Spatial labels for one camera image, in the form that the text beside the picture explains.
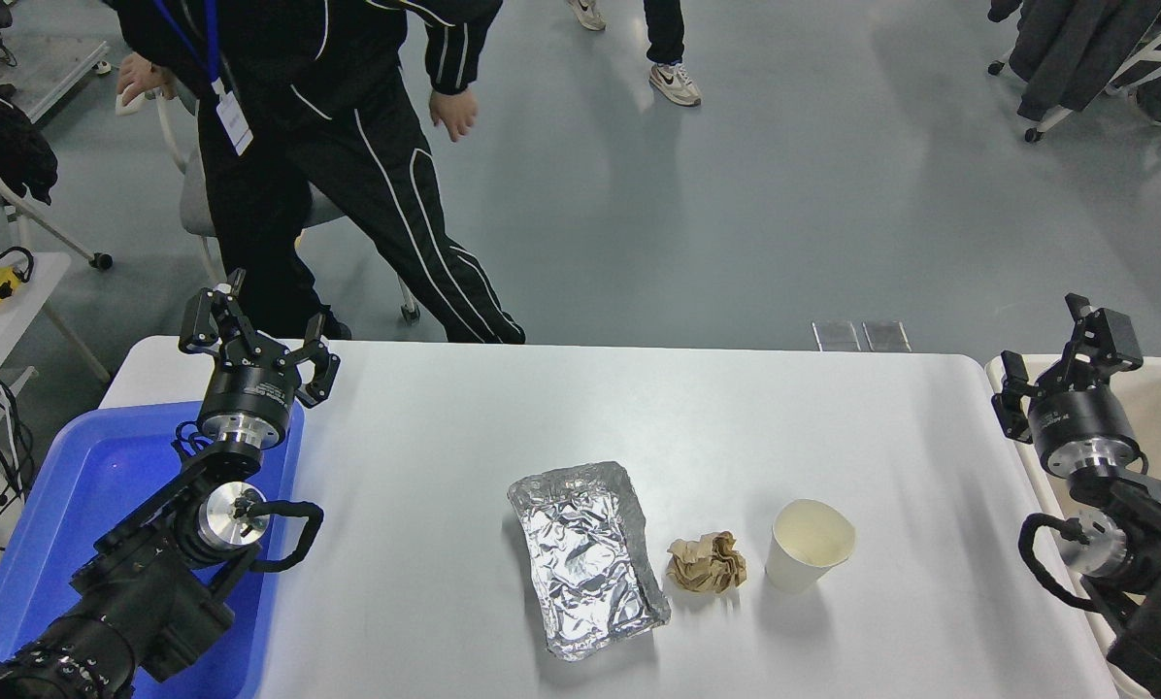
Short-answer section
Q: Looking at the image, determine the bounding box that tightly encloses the ID badge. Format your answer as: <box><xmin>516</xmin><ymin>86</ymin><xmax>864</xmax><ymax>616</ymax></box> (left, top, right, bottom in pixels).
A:
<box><xmin>151</xmin><ymin>0</ymin><xmax>254</xmax><ymax>156</ymax></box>

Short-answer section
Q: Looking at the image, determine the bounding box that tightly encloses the crumpled tan paper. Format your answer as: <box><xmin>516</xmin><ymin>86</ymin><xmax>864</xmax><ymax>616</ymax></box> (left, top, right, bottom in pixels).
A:
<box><xmin>666</xmin><ymin>531</ymin><xmax>747</xmax><ymax>594</ymax></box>

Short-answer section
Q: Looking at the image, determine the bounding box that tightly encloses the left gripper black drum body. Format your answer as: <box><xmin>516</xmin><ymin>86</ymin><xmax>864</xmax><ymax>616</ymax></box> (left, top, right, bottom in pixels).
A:
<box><xmin>200</xmin><ymin>359</ymin><xmax>301</xmax><ymax>424</ymax></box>

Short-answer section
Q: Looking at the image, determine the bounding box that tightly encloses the blue plastic tray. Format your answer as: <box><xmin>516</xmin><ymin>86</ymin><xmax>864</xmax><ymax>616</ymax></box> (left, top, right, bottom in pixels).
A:
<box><xmin>0</xmin><ymin>401</ymin><xmax>305</xmax><ymax>699</ymax></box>

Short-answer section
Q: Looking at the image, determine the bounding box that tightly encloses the white paper cup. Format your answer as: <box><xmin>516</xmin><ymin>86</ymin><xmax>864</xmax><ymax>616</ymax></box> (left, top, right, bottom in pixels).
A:
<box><xmin>765</xmin><ymin>499</ymin><xmax>856</xmax><ymax>594</ymax></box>

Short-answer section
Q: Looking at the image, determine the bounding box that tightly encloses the dark grey jacket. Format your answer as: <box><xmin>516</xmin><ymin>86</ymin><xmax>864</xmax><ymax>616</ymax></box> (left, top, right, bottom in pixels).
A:
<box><xmin>988</xmin><ymin>0</ymin><xmax>1161</xmax><ymax>122</ymax></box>

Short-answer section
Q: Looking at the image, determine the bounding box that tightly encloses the crumpled foil tray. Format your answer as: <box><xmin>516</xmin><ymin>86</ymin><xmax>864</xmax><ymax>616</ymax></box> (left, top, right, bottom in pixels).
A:
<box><xmin>507</xmin><ymin>461</ymin><xmax>672</xmax><ymax>662</ymax></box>

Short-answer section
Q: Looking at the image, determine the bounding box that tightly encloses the black jacket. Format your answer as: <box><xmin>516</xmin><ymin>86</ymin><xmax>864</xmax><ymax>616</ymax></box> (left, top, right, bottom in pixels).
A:
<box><xmin>0</xmin><ymin>97</ymin><xmax>59</xmax><ymax>205</ymax></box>

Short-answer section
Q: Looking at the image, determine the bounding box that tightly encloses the grey metal platform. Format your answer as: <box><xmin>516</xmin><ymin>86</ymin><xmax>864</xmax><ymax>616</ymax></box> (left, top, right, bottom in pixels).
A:
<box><xmin>16</xmin><ymin>39</ymin><xmax>113</xmax><ymax>123</ymax></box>

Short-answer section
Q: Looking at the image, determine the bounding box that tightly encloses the white side table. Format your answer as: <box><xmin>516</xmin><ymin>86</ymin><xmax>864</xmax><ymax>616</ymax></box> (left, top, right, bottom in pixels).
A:
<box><xmin>0</xmin><ymin>252</ymin><xmax>113</xmax><ymax>384</ymax></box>

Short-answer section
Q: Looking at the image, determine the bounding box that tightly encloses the person's right hand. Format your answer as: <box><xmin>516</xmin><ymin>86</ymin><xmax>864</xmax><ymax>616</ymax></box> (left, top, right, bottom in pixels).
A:
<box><xmin>117</xmin><ymin>53</ymin><xmax>169</xmax><ymax>106</ymax></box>

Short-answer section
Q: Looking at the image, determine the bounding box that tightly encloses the person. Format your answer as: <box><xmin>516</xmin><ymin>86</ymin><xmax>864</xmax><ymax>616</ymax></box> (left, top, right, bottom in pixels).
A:
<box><xmin>110</xmin><ymin>0</ymin><xmax>526</xmax><ymax>345</ymax></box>
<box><xmin>568</xmin><ymin>0</ymin><xmax>703</xmax><ymax>107</ymax></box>

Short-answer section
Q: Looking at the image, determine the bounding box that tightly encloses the person's left hand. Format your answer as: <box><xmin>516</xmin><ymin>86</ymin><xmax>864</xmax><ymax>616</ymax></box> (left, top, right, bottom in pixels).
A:
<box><xmin>429</xmin><ymin>89</ymin><xmax>479</xmax><ymax>143</ymax></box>

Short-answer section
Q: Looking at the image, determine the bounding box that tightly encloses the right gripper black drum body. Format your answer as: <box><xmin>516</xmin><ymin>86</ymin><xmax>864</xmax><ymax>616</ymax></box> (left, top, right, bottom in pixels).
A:
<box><xmin>1025</xmin><ymin>379</ymin><xmax>1138</xmax><ymax>465</ymax></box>

